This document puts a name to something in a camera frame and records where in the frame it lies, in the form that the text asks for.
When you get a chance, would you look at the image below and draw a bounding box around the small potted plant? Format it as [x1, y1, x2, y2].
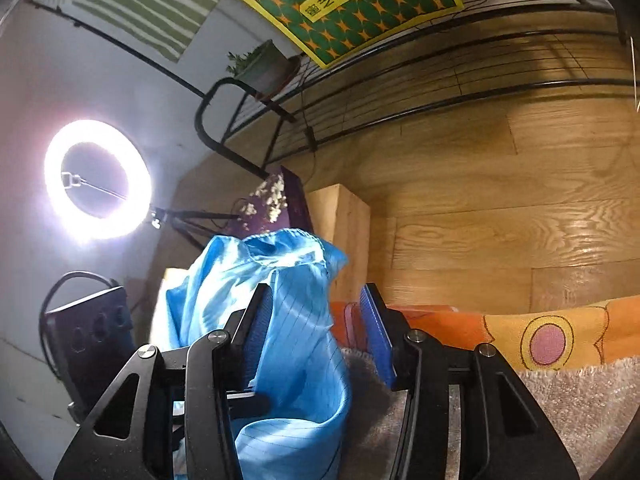
[226, 40, 301, 97]

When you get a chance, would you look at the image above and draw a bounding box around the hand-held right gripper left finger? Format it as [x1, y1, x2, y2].
[52, 282, 275, 480]

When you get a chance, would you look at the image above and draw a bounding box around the beige plaid blanket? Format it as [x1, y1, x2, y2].
[340, 345, 640, 480]

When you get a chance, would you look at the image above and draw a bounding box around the colourful printed bed sheet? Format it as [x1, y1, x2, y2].
[330, 297, 640, 373]

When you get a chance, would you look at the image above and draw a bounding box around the light blue jacket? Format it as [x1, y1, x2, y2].
[151, 228, 353, 480]

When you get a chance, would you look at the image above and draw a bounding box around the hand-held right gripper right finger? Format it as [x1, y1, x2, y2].
[360, 282, 581, 480]

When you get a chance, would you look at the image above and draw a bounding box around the black metal clothes rack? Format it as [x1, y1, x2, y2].
[30, 0, 640, 178]

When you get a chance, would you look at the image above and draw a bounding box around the green and yellow patterned box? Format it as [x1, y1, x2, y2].
[236, 0, 463, 69]

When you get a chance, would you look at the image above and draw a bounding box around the green striped wall hanging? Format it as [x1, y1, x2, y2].
[30, 0, 241, 63]

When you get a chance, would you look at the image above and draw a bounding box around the ring light on stand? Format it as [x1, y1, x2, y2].
[44, 119, 243, 253]

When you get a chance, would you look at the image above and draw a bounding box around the light wooden block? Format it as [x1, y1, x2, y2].
[305, 185, 372, 306]

